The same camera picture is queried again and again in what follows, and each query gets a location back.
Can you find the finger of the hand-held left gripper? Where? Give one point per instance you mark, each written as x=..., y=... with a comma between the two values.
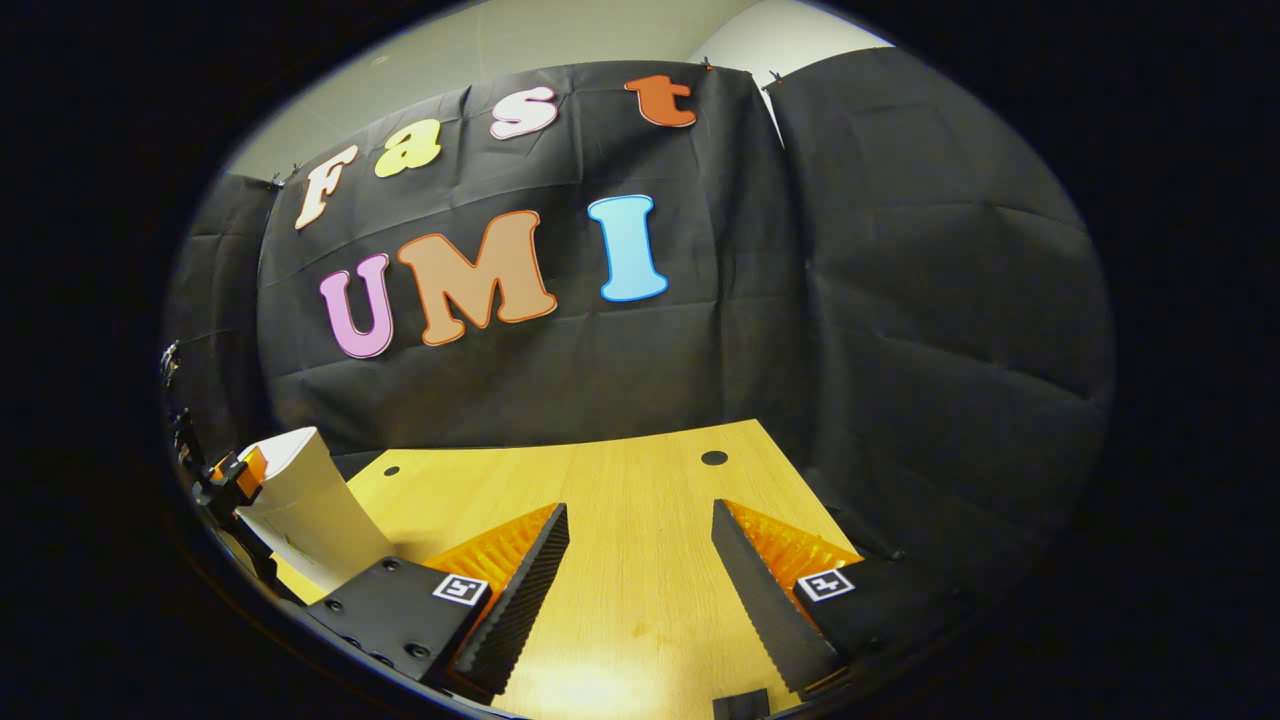
x=252, y=470

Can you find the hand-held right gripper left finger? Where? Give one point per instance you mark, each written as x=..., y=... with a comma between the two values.
x=525, y=600

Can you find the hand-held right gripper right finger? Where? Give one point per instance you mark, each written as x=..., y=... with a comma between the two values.
x=760, y=600

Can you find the white desktop garbage bin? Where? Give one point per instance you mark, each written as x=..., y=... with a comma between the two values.
x=300, y=500

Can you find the wooden desktop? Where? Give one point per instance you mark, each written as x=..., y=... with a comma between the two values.
x=620, y=500

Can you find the black backdrop cloth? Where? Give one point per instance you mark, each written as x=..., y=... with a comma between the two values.
x=900, y=350

